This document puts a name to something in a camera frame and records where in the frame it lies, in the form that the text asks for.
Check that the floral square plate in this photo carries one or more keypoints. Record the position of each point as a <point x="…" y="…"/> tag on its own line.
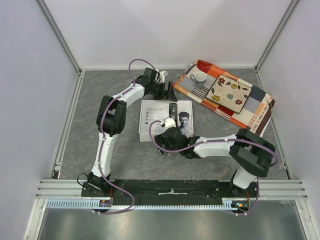
<point x="229" y="93"/>

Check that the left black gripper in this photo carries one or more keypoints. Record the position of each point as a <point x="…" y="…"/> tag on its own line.
<point x="168" y="96"/>

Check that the white blue mug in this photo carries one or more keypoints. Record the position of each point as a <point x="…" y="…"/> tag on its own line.
<point x="199" y="78"/>

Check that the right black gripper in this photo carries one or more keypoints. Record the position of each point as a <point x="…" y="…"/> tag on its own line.
<point x="161" y="141"/>

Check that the white clipper kit box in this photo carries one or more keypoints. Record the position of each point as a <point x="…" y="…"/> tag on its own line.
<point x="157" y="110"/>

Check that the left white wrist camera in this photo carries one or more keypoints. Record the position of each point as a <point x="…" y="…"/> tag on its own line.
<point x="161" y="77"/>

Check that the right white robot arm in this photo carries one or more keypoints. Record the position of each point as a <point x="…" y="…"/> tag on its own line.
<point x="250" y="151"/>

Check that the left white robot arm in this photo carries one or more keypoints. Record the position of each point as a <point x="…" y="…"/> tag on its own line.
<point x="111" y="119"/>

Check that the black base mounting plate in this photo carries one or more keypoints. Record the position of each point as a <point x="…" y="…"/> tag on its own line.
<point x="184" y="191"/>

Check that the patterned colourful cloth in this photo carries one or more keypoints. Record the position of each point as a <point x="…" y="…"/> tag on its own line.
<point x="257" y="111"/>

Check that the slotted grey cable duct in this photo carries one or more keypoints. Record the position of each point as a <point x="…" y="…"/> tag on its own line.
<point x="99" y="204"/>

